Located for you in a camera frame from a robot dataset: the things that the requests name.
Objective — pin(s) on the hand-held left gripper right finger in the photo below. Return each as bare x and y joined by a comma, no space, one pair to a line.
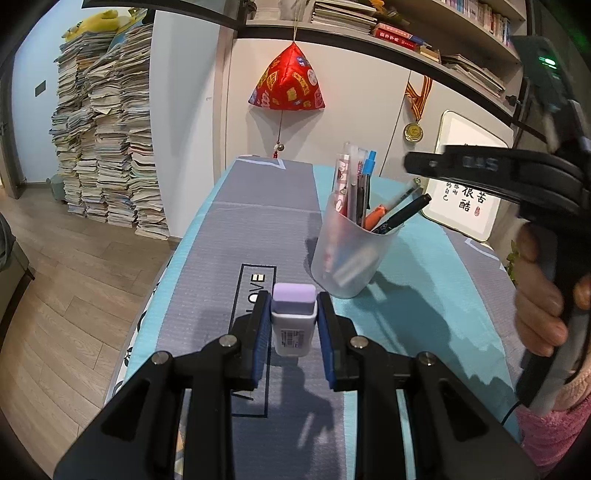
327,341

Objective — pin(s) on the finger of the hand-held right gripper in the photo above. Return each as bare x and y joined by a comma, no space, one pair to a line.
461,164

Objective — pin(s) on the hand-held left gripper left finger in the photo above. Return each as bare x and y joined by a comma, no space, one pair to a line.
263,341

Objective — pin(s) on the purple eraser with white sleeve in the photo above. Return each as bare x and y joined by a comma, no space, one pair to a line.
293,323

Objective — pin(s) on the black pen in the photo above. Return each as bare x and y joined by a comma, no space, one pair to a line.
408,210

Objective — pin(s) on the translucent plastic pen holder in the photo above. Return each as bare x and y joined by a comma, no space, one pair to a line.
351,258

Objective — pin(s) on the orange marker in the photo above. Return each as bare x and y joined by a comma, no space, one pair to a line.
375,216

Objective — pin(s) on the red checked pen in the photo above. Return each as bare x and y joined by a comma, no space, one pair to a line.
342,180

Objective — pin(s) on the person's right forearm pink sleeve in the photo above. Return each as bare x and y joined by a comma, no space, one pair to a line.
554,438

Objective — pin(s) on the person's right hand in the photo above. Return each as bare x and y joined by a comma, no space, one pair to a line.
538,314

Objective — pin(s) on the framed calligraphy picture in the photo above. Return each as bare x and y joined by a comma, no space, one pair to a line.
461,217

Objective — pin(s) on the gold medal with striped ribbon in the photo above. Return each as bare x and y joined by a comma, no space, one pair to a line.
413,131

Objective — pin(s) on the dark translucent pen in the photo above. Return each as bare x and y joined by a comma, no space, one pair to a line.
402,196

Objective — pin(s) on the green potted plant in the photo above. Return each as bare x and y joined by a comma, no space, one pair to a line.
512,263

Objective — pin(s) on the blue pen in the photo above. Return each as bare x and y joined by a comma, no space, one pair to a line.
369,166

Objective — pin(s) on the row of books on shelf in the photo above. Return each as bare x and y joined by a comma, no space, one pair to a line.
392,32

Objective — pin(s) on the red hanging pyramid ornament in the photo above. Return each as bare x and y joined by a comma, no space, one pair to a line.
288,78

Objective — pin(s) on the tall stack of books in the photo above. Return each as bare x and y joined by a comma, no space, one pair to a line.
111,138

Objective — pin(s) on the small green bin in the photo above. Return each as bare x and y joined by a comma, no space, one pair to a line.
56,188

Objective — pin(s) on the dark furniture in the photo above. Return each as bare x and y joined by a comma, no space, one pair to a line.
11,263

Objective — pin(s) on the yellow plush toy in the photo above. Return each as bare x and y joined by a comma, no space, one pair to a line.
99,22

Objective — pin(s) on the dark-edged wall shelf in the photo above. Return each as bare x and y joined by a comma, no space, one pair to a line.
323,30

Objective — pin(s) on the dark wall switch panel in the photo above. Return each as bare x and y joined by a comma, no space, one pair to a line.
40,88

